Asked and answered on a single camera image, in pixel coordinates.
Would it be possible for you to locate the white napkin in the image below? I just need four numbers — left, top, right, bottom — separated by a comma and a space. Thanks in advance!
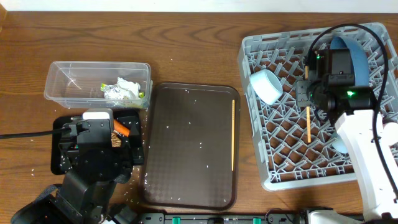
103, 77, 141, 100

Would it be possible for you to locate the yellow green snack wrapper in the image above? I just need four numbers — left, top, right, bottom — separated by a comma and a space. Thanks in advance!
99, 82, 146, 100

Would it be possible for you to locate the orange carrot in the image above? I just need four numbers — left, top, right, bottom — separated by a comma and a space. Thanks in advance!
113, 119, 130, 137

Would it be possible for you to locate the brown food scrap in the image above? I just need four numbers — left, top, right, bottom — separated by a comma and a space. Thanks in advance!
111, 133, 122, 147

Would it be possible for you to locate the brown checkered serving tray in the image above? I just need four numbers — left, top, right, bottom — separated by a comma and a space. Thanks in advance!
140, 83, 240, 211

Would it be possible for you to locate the black rail with green knobs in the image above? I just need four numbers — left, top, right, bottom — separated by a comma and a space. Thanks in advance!
105, 203, 364, 224

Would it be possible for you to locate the light blue plastic cup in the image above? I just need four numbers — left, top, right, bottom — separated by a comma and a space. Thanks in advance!
331, 132, 348, 154

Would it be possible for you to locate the pink plastic cup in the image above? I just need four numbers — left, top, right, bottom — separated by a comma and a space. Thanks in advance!
382, 122, 398, 146

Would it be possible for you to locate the grey plastic dishwasher rack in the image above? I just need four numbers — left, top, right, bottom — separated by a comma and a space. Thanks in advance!
238, 22, 397, 191

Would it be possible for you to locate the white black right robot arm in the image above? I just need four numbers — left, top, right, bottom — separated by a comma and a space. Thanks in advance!
296, 80, 397, 223

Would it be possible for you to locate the clear plastic bin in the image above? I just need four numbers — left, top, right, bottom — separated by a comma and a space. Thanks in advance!
44, 61, 152, 109

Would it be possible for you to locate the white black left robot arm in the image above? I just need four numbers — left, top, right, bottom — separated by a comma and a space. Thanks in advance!
11, 111, 144, 223

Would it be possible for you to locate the dark blue plate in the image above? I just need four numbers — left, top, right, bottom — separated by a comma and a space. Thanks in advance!
330, 36, 369, 86

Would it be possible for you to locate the black flat tray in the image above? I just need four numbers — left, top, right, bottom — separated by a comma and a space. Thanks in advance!
51, 109, 144, 175

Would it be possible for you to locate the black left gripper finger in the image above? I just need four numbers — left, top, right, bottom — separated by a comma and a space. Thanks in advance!
126, 116, 145, 165
59, 142, 78, 170

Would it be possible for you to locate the light blue rice bowl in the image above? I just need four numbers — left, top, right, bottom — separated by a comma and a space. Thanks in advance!
249, 69, 283, 105

